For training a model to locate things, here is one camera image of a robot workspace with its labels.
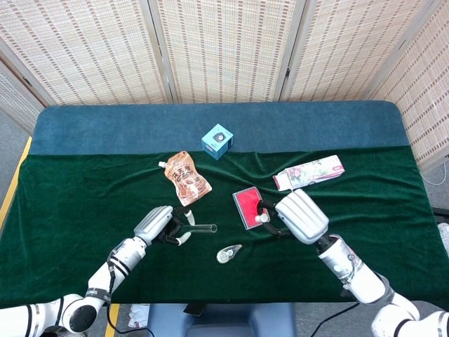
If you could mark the orange spout pouch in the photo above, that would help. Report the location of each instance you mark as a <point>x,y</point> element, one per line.
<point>186,182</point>

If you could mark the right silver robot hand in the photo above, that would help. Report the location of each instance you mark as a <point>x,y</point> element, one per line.
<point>301,217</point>

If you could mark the blue table cover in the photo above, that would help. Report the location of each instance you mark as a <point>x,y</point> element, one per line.
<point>105,130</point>

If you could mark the yellow floor tape strip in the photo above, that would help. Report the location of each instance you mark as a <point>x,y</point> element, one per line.
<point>113,317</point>
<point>15,179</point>

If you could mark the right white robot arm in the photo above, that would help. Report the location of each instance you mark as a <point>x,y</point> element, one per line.
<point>365,281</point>

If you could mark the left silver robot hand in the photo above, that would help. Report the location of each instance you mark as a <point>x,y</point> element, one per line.
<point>152,223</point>

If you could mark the clear glass test tube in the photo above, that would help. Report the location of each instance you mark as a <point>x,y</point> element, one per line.
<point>205,229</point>

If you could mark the small white cap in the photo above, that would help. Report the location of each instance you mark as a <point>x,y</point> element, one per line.
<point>261,218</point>

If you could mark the red ink pad case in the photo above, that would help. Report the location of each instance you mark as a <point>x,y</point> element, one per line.
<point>245,203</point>

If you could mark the floral paper carton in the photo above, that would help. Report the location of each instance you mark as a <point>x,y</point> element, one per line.
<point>308,173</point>

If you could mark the clear correction tape dispenser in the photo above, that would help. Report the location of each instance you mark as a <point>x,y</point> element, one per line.
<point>226,255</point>

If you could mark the woven bamboo screen panel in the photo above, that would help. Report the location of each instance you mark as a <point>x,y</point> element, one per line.
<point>350,49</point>
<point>224,49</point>
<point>87,49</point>
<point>14,102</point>
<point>424,98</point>

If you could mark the crumpled white cloth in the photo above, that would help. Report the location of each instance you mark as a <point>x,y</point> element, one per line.
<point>138,316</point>

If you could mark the green velvet cloth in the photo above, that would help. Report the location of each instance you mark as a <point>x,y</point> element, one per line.
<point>52,228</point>

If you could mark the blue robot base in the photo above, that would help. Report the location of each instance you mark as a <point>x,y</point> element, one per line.
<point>224,321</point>

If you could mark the small black flat object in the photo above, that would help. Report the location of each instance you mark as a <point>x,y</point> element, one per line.
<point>194,309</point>

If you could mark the white shoe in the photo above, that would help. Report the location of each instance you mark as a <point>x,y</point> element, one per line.
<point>445,237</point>

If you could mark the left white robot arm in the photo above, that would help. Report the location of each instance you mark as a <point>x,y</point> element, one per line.
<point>122,258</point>

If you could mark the light blue cube box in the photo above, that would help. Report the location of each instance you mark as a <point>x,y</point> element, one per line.
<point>215,140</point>

